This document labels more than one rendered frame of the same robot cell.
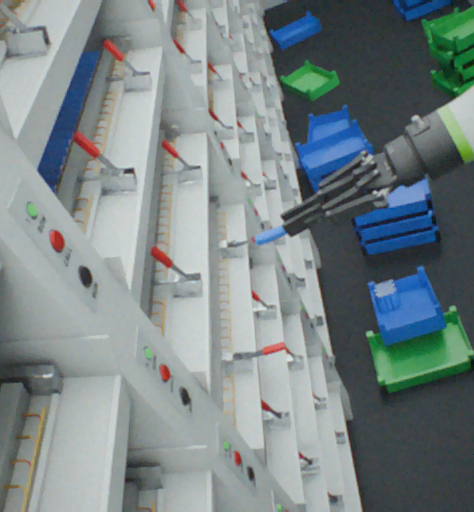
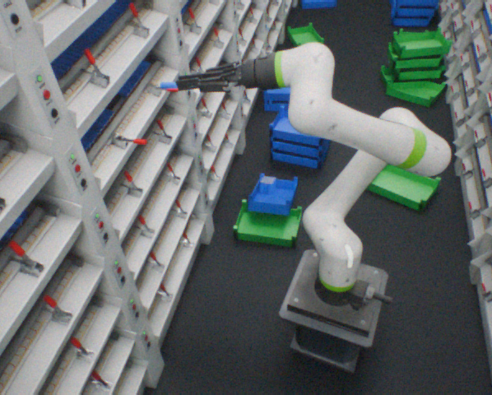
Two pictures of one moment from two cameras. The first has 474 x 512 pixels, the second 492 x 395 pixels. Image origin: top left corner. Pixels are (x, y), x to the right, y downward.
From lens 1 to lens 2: 0.46 m
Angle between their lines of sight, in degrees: 5
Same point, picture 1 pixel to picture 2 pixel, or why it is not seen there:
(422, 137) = (261, 62)
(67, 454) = not seen: outside the picture
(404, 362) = (256, 226)
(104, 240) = (48, 21)
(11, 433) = not seen: outside the picture
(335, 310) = (234, 181)
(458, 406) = (271, 262)
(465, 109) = (288, 55)
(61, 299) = not seen: outside the picture
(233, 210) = (170, 72)
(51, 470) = not seen: outside the picture
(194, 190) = (138, 40)
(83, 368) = not seen: outside the picture
